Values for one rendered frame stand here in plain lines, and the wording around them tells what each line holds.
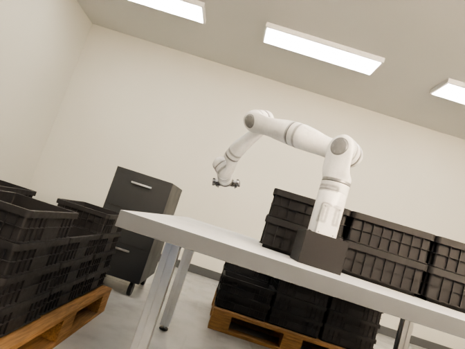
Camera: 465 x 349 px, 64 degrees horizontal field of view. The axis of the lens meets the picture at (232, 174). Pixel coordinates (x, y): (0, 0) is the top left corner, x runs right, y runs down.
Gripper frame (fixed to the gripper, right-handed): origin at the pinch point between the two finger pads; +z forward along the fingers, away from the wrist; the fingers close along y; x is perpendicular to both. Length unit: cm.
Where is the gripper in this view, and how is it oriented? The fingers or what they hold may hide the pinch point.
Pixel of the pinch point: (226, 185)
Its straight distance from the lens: 202.3
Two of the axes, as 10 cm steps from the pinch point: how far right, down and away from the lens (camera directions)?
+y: 10.0, 0.6, -0.6
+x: 0.7, -9.5, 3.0
